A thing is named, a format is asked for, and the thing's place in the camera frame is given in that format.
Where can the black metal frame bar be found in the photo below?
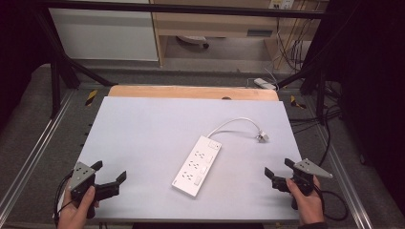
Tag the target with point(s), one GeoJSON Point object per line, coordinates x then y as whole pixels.
{"type": "Point", "coordinates": [191, 9]}

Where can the small white power strip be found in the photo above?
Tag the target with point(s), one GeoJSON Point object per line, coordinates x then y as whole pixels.
{"type": "Point", "coordinates": [264, 83]}

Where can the office chair base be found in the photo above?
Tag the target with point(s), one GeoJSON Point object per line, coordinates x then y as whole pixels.
{"type": "Point", "coordinates": [194, 40]}

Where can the white power plug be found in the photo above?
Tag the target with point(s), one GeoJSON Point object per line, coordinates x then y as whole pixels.
{"type": "Point", "coordinates": [263, 136]}

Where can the white cabinet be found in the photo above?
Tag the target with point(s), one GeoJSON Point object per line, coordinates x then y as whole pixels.
{"type": "Point", "coordinates": [102, 35]}

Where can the white wall socket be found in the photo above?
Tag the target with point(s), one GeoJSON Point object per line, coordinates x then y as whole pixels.
{"type": "Point", "coordinates": [281, 4]}

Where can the wooden table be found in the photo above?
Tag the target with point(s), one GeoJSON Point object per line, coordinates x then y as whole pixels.
{"type": "Point", "coordinates": [191, 93]}

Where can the person's right hand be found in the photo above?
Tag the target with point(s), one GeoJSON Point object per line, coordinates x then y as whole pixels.
{"type": "Point", "coordinates": [310, 206]}

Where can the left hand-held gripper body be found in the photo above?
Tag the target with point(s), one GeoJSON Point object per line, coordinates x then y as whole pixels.
{"type": "Point", "coordinates": [81, 176]}

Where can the light wooden desk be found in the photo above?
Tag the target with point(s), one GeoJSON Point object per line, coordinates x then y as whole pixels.
{"type": "Point", "coordinates": [216, 24]}

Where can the aluminium rail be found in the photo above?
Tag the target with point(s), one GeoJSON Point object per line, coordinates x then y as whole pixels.
{"type": "Point", "coordinates": [347, 184]}
{"type": "Point", "coordinates": [35, 149]}

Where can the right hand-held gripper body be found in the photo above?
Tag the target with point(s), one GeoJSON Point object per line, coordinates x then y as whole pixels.
{"type": "Point", "coordinates": [304, 178]}

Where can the person's left hand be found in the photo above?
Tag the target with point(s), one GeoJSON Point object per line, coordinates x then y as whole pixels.
{"type": "Point", "coordinates": [73, 214]}

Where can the black metal stand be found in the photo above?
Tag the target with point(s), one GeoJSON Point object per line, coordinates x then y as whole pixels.
{"type": "Point", "coordinates": [55, 82]}
{"type": "Point", "coordinates": [320, 92]}

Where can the black curtain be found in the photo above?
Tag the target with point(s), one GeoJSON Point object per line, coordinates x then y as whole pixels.
{"type": "Point", "coordinates": [16, 47]}
{"type": "Point", "coordinates": [372, 79]}

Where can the pale grey table mat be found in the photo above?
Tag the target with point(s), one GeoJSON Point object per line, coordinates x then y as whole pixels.
{"type": "Point", "coordinates": [143, 143]}

